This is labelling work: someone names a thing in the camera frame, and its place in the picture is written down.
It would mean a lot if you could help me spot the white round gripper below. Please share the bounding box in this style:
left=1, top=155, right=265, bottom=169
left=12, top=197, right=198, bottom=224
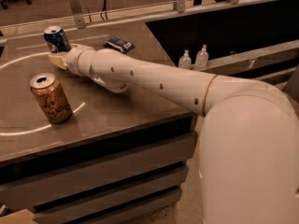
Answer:
left=48, top=45, right=94, bottom=77

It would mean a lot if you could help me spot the blue pepsi can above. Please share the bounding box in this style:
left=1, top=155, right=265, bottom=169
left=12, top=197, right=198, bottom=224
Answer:
left=44, top=25, right=71, bottom=53

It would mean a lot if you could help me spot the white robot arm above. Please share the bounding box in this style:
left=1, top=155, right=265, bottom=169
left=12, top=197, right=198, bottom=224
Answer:
left=50, top=45, right=299, bottom=224

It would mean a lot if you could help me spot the gold la croix can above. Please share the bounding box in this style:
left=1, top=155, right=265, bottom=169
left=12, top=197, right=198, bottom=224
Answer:
left=30, top=73, right=72, bottom=123

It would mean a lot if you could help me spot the blue rxbar blueberry wrapper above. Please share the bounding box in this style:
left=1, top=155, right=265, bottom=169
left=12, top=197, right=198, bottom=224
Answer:
left=104, top=37, right=135, bottom=53

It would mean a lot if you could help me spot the grey drawer cabinet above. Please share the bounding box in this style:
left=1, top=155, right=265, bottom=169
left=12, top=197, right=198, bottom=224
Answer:
left=0, top=113, right=197, bottom=224

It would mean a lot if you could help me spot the left clear sanitizer bottle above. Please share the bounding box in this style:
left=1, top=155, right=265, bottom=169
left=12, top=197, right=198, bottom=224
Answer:
left=178, top=49, right=192, bottom=69

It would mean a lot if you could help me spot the clear sanitizer bottle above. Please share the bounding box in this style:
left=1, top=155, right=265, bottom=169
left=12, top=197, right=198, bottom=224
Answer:
left=195, top=45, right=208, bottom=67
left=178, top=49, right=192, bottom=69

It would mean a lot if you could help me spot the right clear sanitizer bottle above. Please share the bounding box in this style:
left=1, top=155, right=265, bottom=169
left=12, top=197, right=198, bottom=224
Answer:
left=195, top=45, right=208, bottom=67

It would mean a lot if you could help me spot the metal railing post left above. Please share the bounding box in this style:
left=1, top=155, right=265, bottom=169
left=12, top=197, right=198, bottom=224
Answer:
left=68, top=0, right=86, bottom=29

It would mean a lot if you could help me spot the black hanging cable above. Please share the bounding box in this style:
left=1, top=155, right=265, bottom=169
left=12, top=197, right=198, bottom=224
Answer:
left=99, top=0, right=109, bottom=21

